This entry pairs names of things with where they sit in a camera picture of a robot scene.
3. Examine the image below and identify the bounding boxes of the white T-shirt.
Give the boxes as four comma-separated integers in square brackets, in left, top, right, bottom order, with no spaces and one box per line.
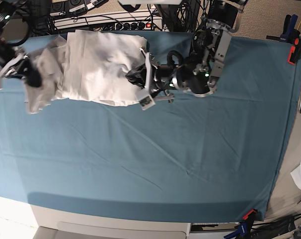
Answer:
[24,30,147,114]

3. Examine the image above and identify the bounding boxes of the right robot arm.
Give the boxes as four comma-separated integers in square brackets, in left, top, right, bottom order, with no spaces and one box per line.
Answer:
[0,0,42,90]

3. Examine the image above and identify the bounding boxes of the black orange clamp top right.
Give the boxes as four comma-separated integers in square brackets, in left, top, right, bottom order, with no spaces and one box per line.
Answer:
[288,38,301,65]

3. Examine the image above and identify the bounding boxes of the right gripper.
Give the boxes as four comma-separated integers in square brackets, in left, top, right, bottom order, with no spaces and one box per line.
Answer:
[0,46,42,90]

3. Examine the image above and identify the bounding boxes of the white power strip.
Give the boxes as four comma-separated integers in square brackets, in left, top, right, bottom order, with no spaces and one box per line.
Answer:
[95,19,162,31]

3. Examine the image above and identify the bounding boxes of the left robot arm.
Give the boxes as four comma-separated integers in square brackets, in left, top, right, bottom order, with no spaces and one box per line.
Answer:
[126,0,247,110]

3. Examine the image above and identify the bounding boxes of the blue black clamp top right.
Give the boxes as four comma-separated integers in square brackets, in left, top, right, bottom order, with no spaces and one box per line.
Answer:
[266,14,300,44]

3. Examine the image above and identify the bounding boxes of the teal table cloth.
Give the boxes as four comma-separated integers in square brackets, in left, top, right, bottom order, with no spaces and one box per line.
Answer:
[0,37,301,223]

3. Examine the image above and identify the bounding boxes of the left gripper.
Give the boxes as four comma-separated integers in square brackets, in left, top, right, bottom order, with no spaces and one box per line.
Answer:
[125,48,174,111]

